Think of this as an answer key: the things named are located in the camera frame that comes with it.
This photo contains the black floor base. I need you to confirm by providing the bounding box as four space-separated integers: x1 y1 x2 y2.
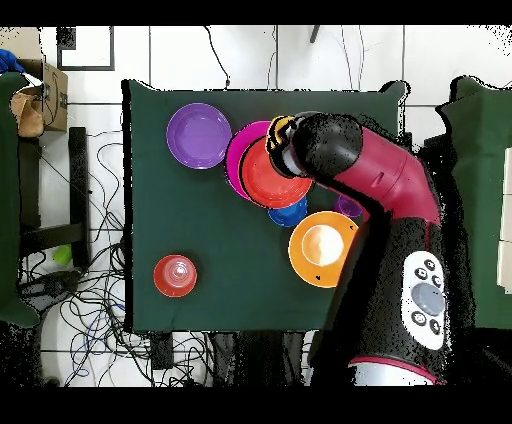
17 269 81 305

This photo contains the blue cloth object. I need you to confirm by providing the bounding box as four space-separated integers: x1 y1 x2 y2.
0 48 25 75

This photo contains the thin black floor cable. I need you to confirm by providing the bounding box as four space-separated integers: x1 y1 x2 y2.
203 25 231 90

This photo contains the small blue bowl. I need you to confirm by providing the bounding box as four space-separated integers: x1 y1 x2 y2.
267 195 309 228

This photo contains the large pink bowl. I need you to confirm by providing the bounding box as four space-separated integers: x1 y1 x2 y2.
225 120 274 201

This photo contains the large purple shallow bowl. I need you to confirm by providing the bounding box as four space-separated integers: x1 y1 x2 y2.
166 102 233 171

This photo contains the black square floor frame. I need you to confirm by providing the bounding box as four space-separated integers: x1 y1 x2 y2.
55 25 116 72

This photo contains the large red shallow bowl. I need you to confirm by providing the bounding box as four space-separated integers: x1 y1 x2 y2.
238 137 314 210

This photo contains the tangle of floor cables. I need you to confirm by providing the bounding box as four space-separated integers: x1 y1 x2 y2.
19 131 209 387

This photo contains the small red bowl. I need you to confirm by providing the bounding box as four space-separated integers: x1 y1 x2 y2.
152 254 198 299

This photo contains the purple cup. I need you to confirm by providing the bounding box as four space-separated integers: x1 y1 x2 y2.
333 193 364 219

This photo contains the large orange bowl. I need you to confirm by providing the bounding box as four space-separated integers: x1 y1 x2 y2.
288 210 360 289

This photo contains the dark green tablecloth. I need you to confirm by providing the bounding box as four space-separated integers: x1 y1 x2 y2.
121 78 411 333

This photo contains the green cloth side table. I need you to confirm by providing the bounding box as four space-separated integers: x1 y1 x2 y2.
435 75 512 331
0 70 41 329

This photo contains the small green floor cup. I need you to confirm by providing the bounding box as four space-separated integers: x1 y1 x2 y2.
52 244 74 266

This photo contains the cardboard box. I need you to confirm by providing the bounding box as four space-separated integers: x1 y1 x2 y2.
9 59 69 139

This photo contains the black metal stand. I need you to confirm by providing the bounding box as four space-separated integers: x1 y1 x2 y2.
19 126 90 269

